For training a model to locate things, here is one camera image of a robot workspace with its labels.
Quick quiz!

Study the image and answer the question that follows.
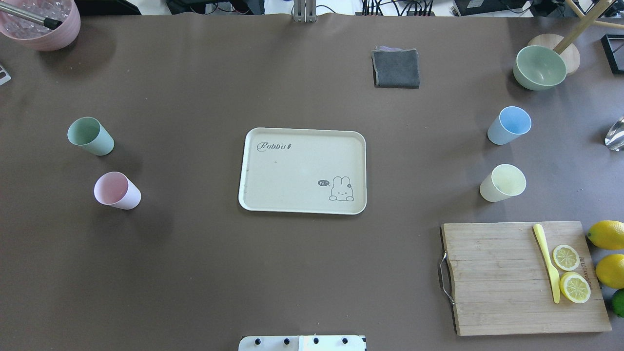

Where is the cream yellow cup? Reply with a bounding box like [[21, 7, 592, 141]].
[[479, 164, 527, 202]]

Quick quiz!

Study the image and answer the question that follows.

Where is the pink cup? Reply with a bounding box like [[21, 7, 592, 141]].
[[94, 172, 142, 210]]

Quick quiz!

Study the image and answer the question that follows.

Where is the blue cup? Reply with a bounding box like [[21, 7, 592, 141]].
[[487, 106, 532, 146]]

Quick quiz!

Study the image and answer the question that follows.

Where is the green cup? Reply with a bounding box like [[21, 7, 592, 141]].
[[67, 117, 115, 156]]

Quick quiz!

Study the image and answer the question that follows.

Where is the cream rabbit tray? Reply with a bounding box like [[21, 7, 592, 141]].
[[238, 127, 367, 215]]

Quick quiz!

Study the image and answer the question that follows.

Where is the black framed glass tray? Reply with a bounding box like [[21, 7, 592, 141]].
[[600, 34, 624, 74]]

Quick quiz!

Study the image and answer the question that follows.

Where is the grey folded cloth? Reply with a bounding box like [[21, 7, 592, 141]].
[[371, 46, 420, 89]]

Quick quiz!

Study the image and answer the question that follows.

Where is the wooden cutting board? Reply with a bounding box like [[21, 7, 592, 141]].
[[441, 221, 611, 337]]

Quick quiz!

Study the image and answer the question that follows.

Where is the green bowl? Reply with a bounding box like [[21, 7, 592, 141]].
[[513, 46, 567, 91]]

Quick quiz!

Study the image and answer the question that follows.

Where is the yellow plastic knife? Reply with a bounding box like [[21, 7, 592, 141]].
[[533, 223, 561, 304]]

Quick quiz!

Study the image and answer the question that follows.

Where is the upper lemon slice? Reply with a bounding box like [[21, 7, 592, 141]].
[[552, 244, 580, 272]]

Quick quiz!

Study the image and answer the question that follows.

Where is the lemon slice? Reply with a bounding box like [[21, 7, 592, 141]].
[[559, 272, 591, 304], [552, 244, 580, 272]]

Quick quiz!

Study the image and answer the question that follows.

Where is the wooden cup stand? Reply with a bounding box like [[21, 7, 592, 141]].
[[528, 0, 623, 76]]

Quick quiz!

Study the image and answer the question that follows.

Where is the lower lemon slice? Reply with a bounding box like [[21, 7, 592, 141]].
[[559, 272, 591, 304]]

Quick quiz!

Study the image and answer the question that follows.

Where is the whole lemon upper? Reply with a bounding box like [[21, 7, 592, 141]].
[[587, 220, 624, 250]]

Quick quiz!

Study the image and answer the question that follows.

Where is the whole lemon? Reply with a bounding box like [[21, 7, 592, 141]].
[[595, 254, 624, 290], [587, 220, 624, 250]]

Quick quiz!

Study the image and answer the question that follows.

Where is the whole lemon lower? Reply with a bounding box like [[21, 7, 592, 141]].
[[595, 254, 624, 290]]

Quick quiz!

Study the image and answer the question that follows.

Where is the pink bowl with ice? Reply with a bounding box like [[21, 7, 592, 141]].
[[0, 0, 81, 51]]

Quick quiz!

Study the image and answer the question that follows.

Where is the green lime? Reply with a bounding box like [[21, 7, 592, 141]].
[[610, 289, 624, 318]]

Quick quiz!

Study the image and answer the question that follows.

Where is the aluminium frame post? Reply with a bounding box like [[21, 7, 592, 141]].
[[292, 0, 317, 23]]

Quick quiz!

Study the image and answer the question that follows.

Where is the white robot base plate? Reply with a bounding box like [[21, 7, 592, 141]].
[[238, 334, 367, 351]]

